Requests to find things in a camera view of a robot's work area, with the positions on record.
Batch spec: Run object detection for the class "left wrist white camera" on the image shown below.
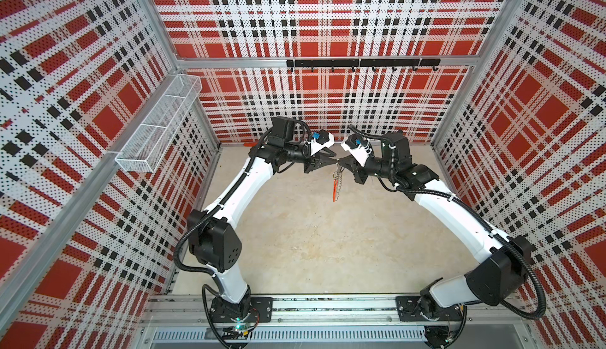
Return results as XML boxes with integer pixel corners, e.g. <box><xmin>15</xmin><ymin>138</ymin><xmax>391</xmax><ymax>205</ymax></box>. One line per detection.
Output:
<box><xmin>302</xmin><ymin>129</ymin><xmax>335</xmax><ymax>157</ymax></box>

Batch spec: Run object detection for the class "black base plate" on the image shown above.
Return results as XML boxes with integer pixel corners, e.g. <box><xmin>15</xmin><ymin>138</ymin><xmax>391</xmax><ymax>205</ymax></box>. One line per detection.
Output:
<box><xmin>395</xmin><ymin>295</ymin><xmax>462</xmax><ymax>322</ymax></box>
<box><xmin>210</xmin><ymin>296</ymin><xmax>274</xmax><ymax>323</ymax></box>

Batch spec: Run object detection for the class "aluminium front rail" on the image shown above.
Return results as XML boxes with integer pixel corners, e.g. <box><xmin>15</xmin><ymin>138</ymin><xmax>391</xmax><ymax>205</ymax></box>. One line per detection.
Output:
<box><xmin>133</xmin><ymin>294</ymin><xmax>541</xmax><ymax>348</ymax></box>

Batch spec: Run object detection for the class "black hook rail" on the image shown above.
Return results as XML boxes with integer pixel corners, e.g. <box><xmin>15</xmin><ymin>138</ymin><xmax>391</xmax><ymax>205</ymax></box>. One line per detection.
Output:
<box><xmin>286</xmin><ymin>58</ymin><xmax>441</xmax><ymax>69</ymax></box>

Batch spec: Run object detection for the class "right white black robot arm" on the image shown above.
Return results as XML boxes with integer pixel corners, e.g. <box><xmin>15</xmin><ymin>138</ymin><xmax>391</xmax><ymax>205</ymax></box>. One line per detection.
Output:
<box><xmin>339</xmin><ymin>126</ymin><xmax>547</xmax><ymax>320</ymax></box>

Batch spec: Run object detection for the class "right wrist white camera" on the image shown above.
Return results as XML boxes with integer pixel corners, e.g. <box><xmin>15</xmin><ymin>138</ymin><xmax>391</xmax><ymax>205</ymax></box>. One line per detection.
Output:
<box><xmin>340</xmin><ymin>134</ymin><xmax>374</xmax><ymax>167</ymax></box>

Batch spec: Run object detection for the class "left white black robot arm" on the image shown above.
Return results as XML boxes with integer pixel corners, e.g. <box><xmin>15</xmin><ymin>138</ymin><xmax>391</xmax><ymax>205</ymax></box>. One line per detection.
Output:
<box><xmin>174</xmin><ymin>116</ymin><xmax>336</xmax><ymax>322</ymax></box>

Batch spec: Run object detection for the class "wrist white camera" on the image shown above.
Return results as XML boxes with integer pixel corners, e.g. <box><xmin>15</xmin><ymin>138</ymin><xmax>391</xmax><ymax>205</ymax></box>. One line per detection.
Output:
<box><xmin>302</xmin><ymin>129</ymin><xmax>335</xmax><ymax>157</ymax></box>
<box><xmin>340</xmin><ymin>134</ymin><xmax>374</xmax><ymax>167</ymax></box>

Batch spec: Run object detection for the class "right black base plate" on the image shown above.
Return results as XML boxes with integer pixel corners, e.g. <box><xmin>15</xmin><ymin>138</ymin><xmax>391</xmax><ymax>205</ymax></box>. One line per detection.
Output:
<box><xmin>395</xmin><ymin>295</ymin><xmax>462</xmax><ymax>322</ymax></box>

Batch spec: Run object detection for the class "white wire mesh basket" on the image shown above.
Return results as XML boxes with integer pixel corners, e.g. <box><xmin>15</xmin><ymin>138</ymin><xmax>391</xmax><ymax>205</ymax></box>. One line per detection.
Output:
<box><xmin>115</xmin><ymin>74</ymin><xmax>201</xmax><ymax>173</ymax></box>

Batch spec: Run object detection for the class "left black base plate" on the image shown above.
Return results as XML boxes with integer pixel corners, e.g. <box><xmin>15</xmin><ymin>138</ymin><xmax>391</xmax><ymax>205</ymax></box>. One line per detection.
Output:
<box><xmin>210</xmin><ymin>296</ymin><xmax>274</xmax><ymax>323</ymax></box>

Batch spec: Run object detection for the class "silver keyring with red handle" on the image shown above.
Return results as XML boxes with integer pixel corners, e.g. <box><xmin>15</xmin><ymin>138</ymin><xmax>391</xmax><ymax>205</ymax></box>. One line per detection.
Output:
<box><xmin>332</xmin><ymin>164</ymin><xmax>344</xmax><ymax>202</ymax></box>

